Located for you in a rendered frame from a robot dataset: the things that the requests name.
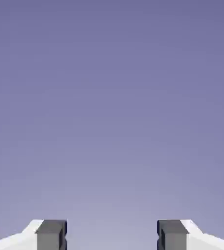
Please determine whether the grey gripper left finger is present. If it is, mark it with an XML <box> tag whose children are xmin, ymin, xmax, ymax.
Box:
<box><xmin>0</xmin><ymin>219</ymin><xmax>68</xmax><ymax>250</ymax></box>

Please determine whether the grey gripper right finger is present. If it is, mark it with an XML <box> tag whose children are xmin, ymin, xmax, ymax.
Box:
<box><xmin>156</xmin><ymin>219</ymin><xmax>224</xmax><ymax>250</ymax></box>

